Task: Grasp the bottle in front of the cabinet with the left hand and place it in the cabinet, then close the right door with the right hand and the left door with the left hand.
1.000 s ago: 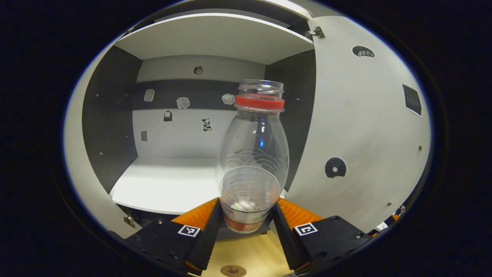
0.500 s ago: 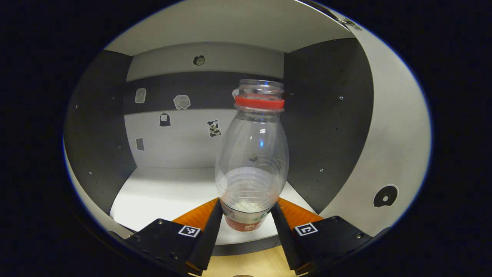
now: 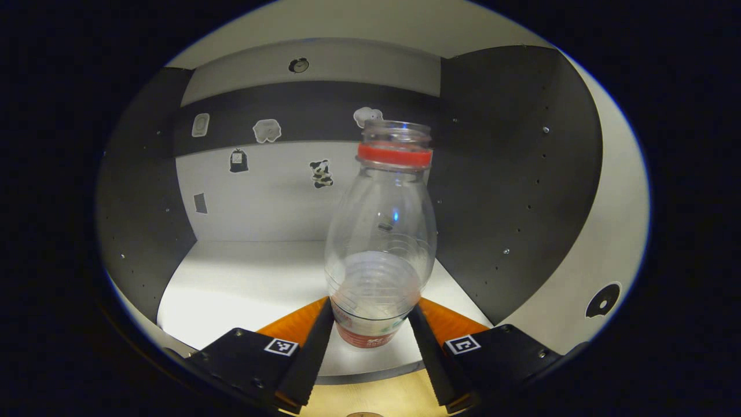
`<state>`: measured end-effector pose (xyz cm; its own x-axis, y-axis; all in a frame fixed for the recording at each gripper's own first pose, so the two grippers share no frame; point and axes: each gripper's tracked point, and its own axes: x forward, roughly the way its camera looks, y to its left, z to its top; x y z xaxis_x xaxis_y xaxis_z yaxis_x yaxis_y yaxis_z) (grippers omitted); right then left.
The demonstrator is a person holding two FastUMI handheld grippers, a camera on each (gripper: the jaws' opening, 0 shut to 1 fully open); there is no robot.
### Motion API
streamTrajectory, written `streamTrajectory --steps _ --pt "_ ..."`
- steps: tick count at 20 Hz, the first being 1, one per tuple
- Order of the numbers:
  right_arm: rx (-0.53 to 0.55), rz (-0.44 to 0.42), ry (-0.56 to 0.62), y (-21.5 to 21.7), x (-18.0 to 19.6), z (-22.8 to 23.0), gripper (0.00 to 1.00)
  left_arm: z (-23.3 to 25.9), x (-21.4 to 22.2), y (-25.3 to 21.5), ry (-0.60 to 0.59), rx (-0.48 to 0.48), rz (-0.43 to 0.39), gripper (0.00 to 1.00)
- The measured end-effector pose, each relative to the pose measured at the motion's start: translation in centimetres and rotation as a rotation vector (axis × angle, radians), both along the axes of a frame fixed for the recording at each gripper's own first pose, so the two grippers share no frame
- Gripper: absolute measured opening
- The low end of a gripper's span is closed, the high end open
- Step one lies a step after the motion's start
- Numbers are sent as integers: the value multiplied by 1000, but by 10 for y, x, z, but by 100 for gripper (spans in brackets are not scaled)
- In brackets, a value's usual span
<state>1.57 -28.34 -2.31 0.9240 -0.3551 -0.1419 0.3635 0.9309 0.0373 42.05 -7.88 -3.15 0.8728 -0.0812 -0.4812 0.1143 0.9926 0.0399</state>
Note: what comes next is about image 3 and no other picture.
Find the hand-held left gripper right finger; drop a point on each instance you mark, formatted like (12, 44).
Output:
(431, 359)

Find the round wooden coaster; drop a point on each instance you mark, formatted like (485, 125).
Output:
(365, 414)

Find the clear plastic bottle red label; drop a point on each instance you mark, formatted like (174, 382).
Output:
(379, 231)

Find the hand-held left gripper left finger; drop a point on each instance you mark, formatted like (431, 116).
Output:
(315, 347)

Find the white cabinet with dark interior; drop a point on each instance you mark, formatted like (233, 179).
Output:
(509, 174)

